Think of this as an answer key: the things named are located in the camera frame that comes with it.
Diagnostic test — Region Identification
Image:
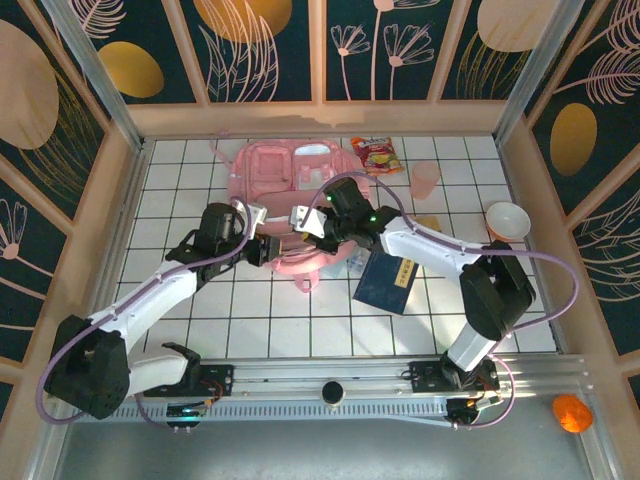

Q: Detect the dark blue book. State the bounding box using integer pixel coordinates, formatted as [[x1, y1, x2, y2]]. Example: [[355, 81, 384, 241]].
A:
[[352, 251, 420, 316]]

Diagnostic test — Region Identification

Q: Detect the pink backpack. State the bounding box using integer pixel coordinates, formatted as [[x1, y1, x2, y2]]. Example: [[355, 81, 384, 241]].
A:
[[209, 130, 374, 294]]

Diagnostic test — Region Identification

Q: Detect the colourful candy bag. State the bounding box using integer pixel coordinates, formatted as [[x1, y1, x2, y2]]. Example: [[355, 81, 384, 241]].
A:
[[349, 135, 405, 176]]

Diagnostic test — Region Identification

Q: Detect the pink plastic cup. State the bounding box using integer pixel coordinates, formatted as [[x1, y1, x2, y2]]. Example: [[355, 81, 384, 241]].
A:
[[409, 160, 442, 201]]

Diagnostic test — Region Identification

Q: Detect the black round knob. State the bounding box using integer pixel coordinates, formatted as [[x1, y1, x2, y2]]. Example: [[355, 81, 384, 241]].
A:
[[321, 380, 347, 405]]

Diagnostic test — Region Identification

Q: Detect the white bowl with orange base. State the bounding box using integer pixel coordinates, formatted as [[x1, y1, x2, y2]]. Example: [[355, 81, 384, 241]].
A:
[[484, 201, 531, 242]]

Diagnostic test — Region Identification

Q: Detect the left controller board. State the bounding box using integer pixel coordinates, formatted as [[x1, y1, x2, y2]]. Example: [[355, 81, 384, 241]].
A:
[[166, 402, 209, 430]]

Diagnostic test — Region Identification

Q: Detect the controller board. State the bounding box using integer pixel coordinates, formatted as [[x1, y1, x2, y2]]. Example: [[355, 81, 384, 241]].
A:
[[446, 394, 504, 427], [166, 402, 209, 430]]

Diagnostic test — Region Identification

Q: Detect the right controller board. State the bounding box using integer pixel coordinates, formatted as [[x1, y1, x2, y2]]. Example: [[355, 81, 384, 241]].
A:
[[446, 394, 504, 427]]

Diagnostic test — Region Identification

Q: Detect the orange ball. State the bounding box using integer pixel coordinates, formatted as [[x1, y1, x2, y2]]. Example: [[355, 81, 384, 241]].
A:
[[551, 393, 594, 433]]

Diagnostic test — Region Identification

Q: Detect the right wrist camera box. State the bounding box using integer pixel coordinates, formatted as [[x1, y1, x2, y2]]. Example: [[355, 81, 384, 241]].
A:
[[289, 203, 326, 236]]

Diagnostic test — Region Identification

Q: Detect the aluminium rail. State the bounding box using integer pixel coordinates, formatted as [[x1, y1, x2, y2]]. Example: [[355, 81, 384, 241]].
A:
[[49, 355, 589, 401]]

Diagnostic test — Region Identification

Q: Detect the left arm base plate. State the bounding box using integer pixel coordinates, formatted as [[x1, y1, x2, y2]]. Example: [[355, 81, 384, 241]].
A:
[[143, 363, 236, 399]]

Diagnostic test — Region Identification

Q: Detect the slotted cable duct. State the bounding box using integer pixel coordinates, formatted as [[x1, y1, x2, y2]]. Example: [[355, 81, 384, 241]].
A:
[[69, 399, 451, 424]]

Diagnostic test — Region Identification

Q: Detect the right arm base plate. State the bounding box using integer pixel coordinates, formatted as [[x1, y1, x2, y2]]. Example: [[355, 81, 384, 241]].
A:
[[408, 358, 501, 394]]

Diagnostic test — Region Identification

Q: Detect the aluminium corner post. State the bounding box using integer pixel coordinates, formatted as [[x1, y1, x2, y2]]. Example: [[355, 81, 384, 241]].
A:
[[492, 0, 586, 146], [39, 0, 146, 151]]

